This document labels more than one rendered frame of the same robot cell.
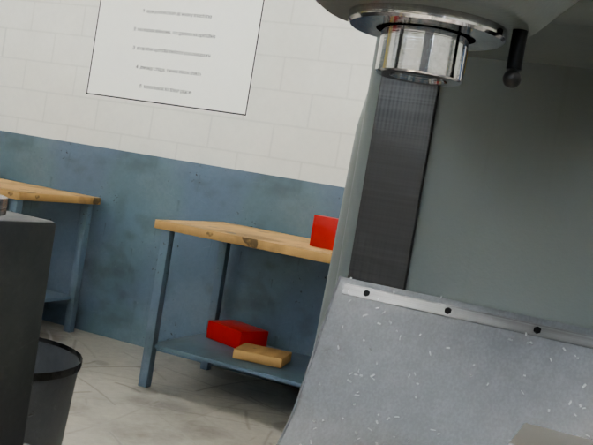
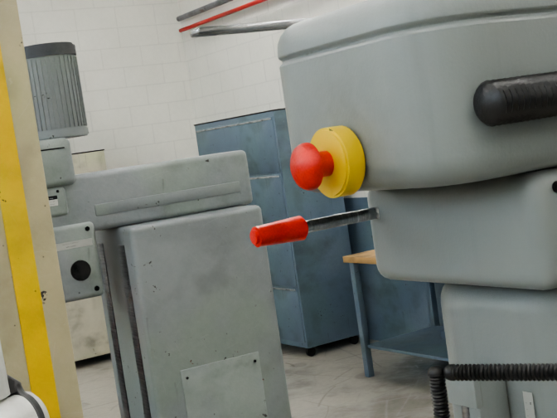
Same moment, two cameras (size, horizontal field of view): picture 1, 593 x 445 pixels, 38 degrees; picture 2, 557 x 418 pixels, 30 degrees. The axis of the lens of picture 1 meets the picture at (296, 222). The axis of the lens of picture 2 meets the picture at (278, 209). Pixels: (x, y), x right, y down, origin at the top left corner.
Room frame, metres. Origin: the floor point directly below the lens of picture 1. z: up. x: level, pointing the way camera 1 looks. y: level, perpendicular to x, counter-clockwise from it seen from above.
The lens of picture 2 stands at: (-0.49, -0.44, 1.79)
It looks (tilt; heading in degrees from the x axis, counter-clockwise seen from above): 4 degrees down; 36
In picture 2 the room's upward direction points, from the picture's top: 8 degrees counter-clockwise
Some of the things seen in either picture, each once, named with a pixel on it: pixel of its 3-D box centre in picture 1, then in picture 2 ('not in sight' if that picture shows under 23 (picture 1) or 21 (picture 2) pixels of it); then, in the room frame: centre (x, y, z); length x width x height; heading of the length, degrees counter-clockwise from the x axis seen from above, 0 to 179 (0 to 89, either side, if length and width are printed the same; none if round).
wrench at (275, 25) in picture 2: not in sight; (306, 22); (0.37, 0.12, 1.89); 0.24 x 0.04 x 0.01; 155
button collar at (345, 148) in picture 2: not in sight; (336, 162); (0.26, 0.04, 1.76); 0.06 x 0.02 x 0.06; 67
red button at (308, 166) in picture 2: not in sight; (313, 165); (0.24, 0.05, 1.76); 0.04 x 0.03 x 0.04; 67
